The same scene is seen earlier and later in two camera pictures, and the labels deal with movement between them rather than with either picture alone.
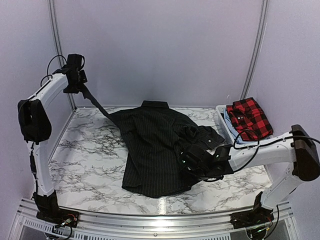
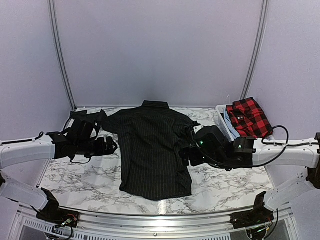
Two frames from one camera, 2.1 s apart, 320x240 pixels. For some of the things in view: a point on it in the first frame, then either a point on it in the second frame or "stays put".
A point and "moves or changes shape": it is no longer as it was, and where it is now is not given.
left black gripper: (83, 80) to (102, 150)
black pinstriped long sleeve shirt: (155, 136) moves or changes shape
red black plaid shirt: (245, 114) stays put
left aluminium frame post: (52, 10) stays put
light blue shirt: (234, 132) stays put
